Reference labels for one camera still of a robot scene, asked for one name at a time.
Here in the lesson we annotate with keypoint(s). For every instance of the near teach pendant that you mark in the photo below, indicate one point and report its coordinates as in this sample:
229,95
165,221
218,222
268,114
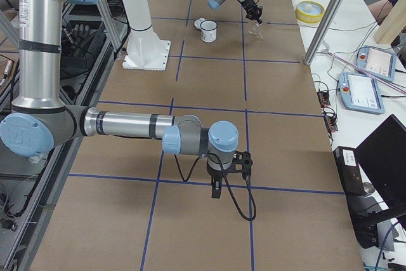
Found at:
360,93

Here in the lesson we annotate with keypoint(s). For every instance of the orange connector board near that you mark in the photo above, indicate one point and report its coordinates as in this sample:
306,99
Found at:
330,124

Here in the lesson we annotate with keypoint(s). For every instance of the aluminium frame post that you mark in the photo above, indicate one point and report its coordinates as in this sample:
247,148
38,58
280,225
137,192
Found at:
322,30

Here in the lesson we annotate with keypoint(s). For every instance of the black computer box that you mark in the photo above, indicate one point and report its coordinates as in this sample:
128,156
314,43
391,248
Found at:
349,171

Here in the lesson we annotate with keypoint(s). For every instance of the wooden beam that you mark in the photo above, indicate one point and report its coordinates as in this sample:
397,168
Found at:
392,25

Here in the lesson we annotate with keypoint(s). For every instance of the orange connector board far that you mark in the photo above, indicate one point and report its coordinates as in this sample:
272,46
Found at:
323,97

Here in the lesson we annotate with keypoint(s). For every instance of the working arm black gripper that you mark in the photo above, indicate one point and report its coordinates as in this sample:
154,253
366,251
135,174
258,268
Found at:
250,6

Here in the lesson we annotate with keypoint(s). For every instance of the white mug lid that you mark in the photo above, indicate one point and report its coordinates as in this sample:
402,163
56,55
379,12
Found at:
197,23

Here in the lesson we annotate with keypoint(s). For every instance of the white enamel mug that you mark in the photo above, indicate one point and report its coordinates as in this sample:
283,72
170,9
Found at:
208,30

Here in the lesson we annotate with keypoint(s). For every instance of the orange connector board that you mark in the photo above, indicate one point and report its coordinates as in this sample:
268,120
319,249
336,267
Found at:
323,97
330,124

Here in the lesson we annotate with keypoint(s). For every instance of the teach pendant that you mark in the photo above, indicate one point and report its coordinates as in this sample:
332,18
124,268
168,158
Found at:
360,93
377,61

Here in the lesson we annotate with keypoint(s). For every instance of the yellow tape roll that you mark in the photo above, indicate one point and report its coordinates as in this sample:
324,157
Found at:
310,12

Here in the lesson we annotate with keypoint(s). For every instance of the black equipment under frame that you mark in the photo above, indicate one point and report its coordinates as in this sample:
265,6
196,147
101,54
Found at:
82,42

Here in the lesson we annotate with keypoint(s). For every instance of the far teach pendant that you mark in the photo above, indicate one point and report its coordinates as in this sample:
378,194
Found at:
377,61

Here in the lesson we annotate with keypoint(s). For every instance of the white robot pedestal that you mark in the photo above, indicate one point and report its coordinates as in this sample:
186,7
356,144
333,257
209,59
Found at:
145,50

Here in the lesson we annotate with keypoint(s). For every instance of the black monitor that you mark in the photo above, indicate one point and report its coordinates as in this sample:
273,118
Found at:
382,157

